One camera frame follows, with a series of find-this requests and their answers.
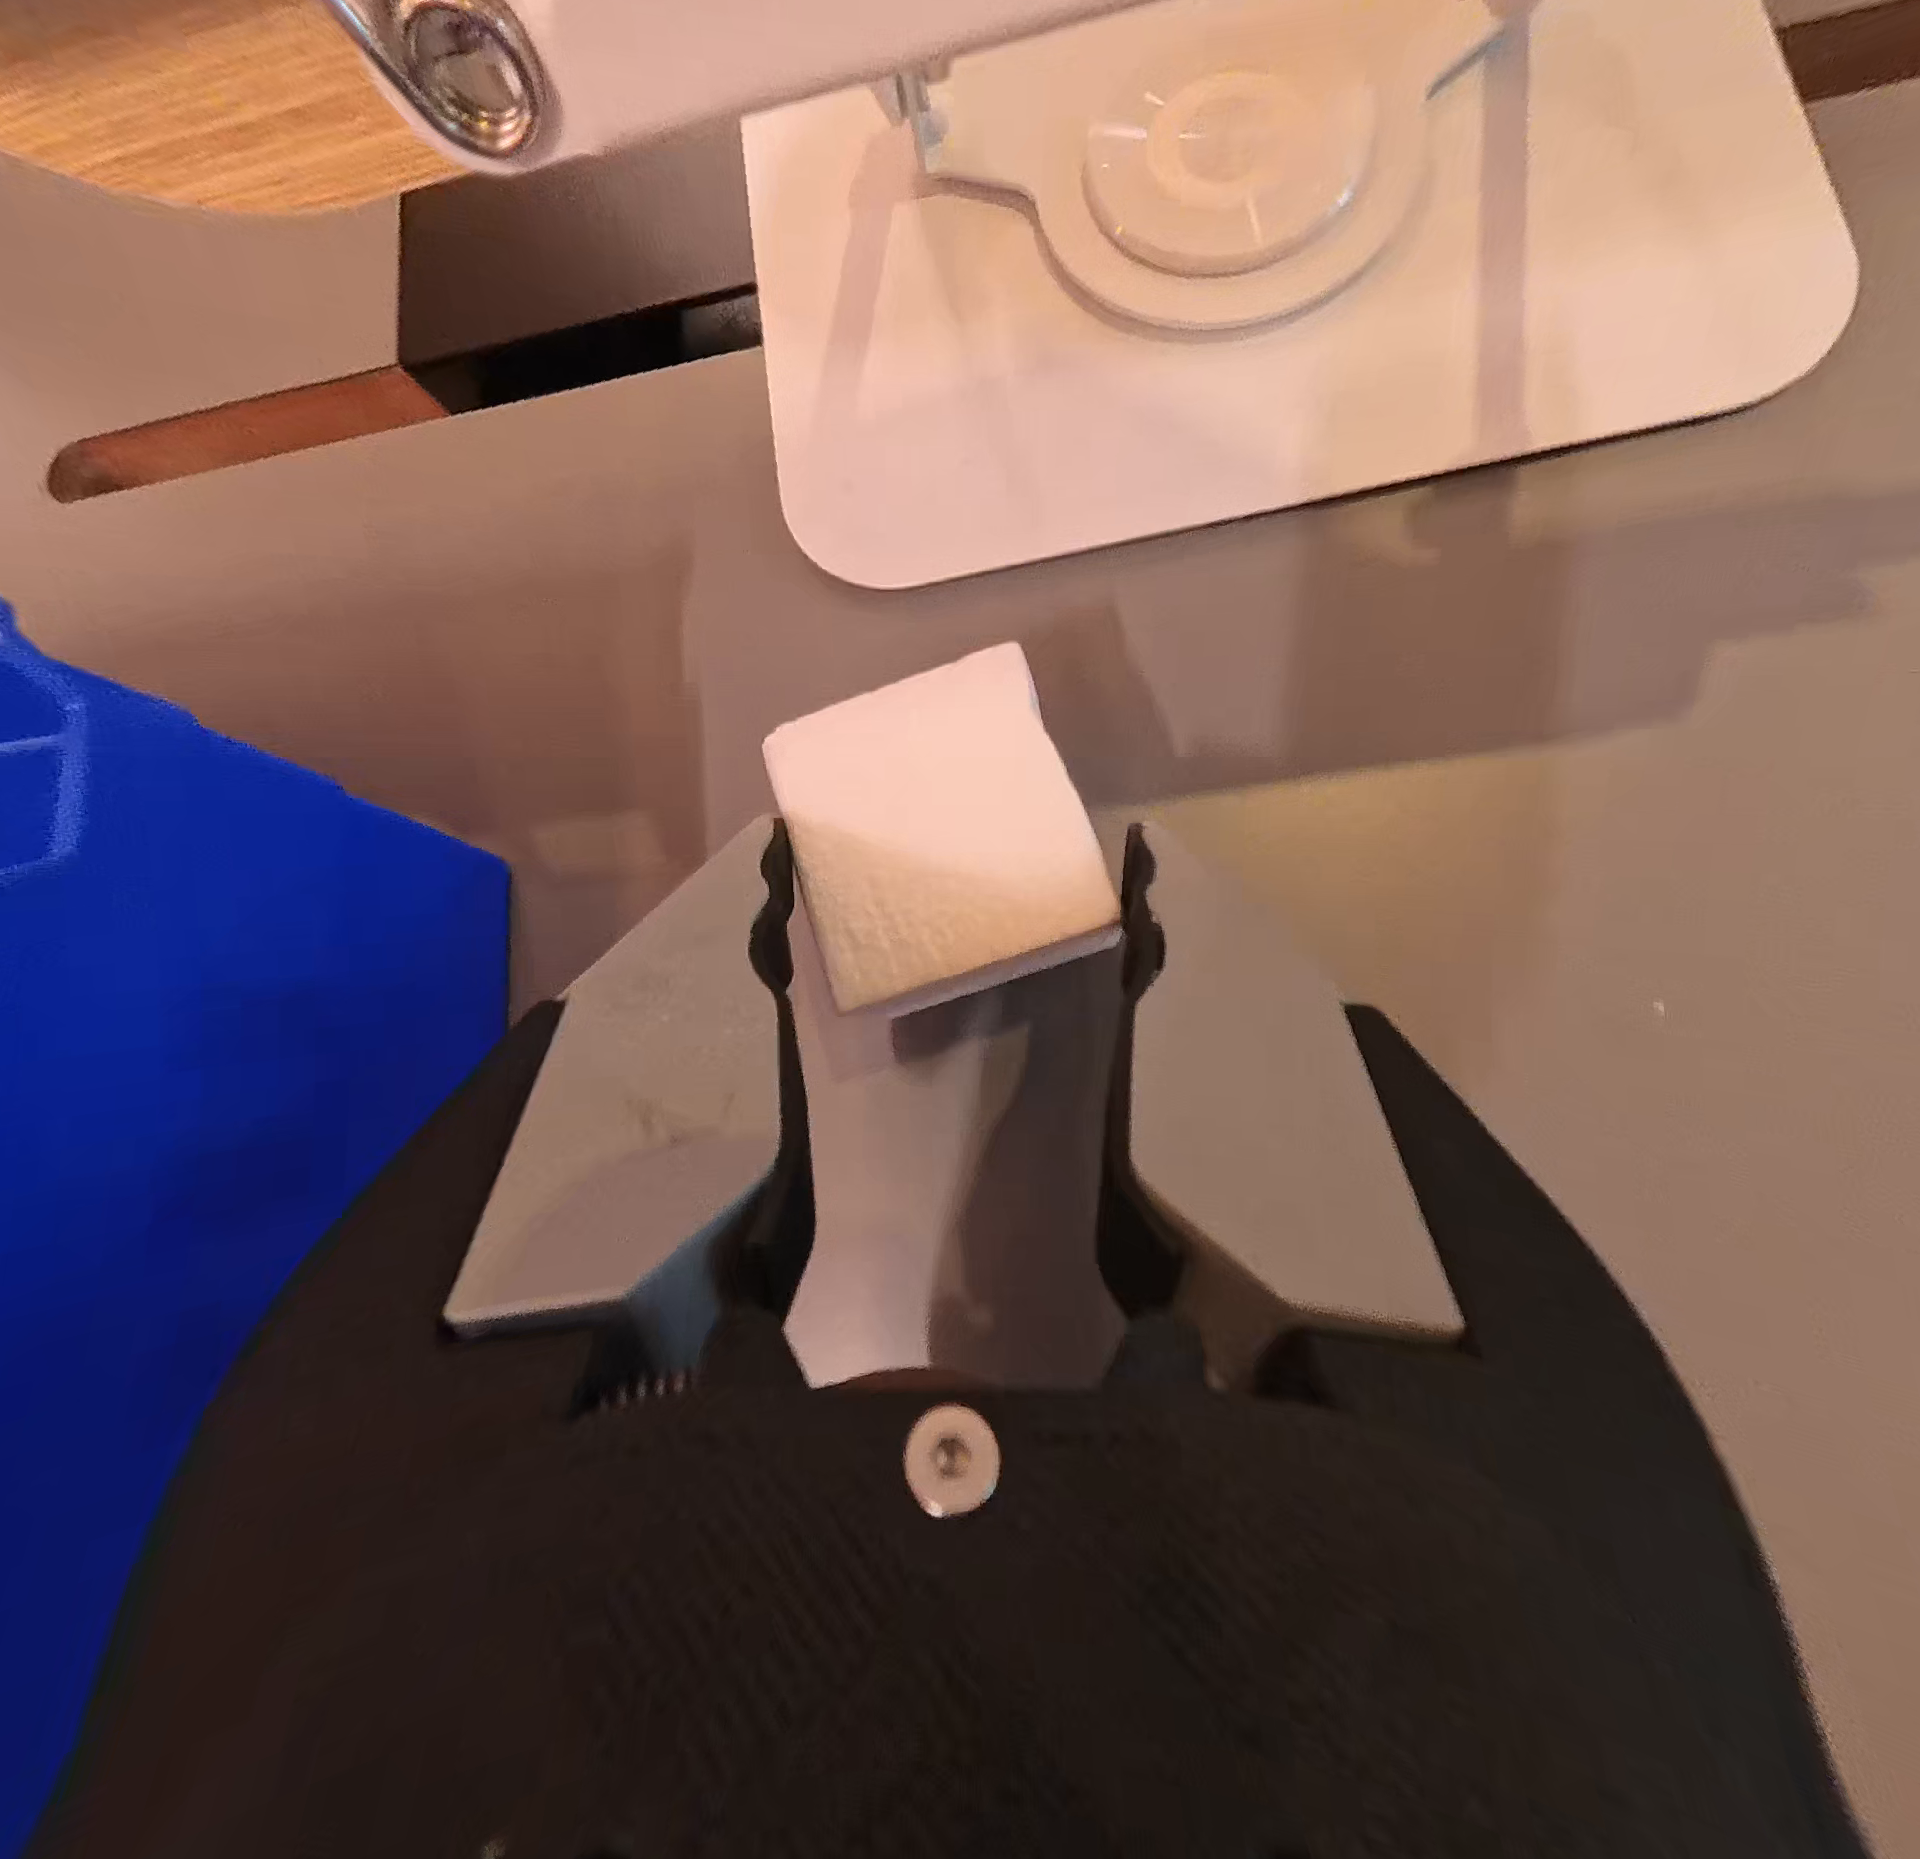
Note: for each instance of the blue plastic bin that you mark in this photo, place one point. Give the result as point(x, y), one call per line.
point(223, 1138)

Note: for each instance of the white stand with wooden board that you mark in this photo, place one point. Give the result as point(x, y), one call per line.
point(1576, 317)

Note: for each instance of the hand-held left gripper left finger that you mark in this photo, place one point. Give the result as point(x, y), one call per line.
point(630, 1138)

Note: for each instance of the white hard foam cube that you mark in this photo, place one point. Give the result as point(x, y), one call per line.
point(944, 841)

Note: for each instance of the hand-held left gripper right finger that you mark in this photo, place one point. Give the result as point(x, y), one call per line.
point(1275, 1155)

